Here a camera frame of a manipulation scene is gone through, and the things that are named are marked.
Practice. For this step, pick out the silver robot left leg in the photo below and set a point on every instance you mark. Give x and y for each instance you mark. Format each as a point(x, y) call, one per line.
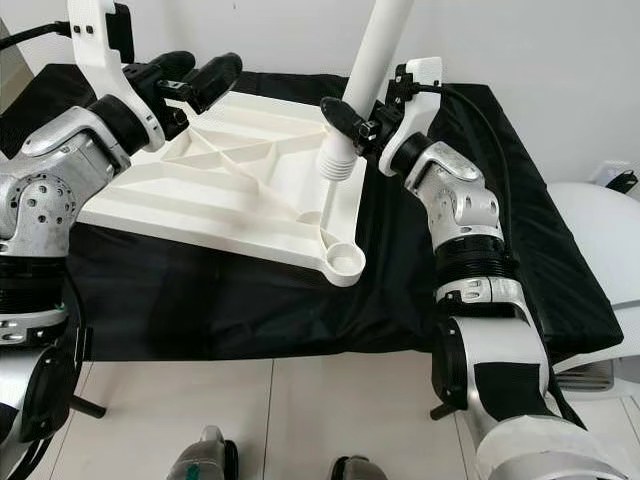
point(202, 455)

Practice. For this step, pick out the black metal bench leg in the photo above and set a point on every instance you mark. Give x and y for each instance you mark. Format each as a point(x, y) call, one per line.
point(92, 407)
point(442, 409)

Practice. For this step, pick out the black quilted bench cover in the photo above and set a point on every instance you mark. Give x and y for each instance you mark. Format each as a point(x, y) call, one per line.
point(260, 320)

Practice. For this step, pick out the white ribbed plastic table top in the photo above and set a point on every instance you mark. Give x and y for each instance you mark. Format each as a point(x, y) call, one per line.
point(260, 200)

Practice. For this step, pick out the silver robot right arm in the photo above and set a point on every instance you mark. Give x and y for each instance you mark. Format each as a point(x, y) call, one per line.
point(470, 220)

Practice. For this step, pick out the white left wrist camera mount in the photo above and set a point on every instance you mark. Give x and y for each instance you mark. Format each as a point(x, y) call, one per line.
point(90, 45)

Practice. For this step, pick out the wall socket with black plug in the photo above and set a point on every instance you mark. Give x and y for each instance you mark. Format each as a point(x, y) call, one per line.
point(620, 180)

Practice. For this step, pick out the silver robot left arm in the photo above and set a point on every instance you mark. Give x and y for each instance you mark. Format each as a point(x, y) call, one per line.
point(50, 200)

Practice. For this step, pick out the silver robot right leg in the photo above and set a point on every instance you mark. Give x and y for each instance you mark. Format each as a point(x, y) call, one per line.
point(355, 468)

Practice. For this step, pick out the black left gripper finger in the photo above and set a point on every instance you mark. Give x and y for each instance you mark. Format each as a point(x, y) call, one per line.
point(165, 66)
point(218, 80)

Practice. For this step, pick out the silver robot leg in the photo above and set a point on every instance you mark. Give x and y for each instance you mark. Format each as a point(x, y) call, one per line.
point(202, 455)
point(355, 468)

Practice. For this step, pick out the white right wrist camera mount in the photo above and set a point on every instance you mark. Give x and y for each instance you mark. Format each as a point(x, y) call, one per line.
point(422, 72)

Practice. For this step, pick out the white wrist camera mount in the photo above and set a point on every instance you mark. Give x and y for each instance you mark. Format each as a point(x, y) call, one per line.
point(422, 72)
point(90, 45)

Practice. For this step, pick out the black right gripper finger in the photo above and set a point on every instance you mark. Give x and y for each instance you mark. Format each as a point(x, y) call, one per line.
point(345, 116)

